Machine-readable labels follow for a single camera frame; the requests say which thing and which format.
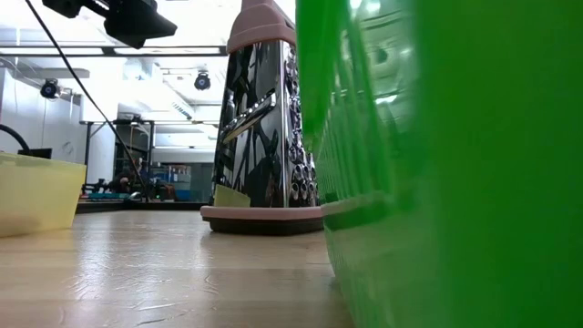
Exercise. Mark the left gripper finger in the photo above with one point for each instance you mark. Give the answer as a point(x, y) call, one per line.
point(64, 7)
point(136, 23)

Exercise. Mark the pink and steel box grater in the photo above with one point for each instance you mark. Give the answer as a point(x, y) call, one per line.
point(255, 136)

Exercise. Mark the green plastic basket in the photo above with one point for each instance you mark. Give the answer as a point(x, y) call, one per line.
point(455, 228)

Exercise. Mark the black ceiling spotlight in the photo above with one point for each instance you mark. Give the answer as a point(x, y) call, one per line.
point(49, 89)
point(202, 81)

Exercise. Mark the person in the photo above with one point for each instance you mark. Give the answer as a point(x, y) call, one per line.
point(122, 184)

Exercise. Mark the yellow translucent plastic bin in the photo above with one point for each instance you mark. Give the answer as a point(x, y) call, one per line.
point(41, 196)

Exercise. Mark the black background rig frame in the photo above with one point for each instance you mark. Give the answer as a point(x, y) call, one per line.
point(87, 141)

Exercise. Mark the black aluminium table frame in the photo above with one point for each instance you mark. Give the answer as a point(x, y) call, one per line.
point(136, 206)

